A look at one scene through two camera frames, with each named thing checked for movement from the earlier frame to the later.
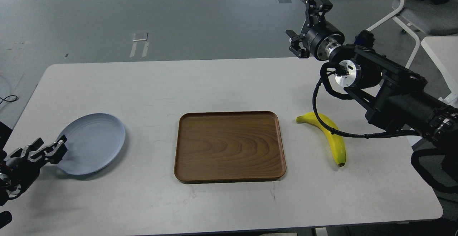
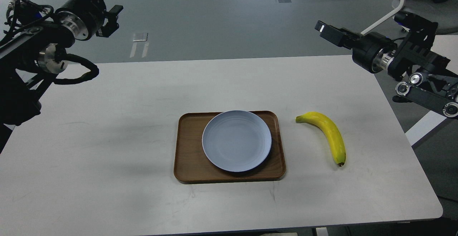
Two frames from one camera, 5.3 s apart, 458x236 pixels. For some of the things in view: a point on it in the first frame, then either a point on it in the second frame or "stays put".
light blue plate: (94, 141) -> (237, 141)
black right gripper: (319, 40) -> (374, 52)
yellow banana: (334, 140) stays put
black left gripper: (54, 152) -> (84, 14)
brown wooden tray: (220, 146) stays put
